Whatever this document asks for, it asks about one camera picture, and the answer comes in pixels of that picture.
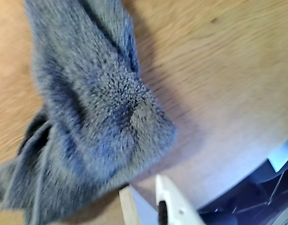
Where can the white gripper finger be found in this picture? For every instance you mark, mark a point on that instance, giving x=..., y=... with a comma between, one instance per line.
x=179, y=211

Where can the grey terry cloth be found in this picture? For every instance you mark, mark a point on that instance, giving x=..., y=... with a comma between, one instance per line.
x=87, y=105

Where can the light wooden stand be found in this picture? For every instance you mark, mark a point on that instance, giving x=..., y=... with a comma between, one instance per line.
x=127, y=207

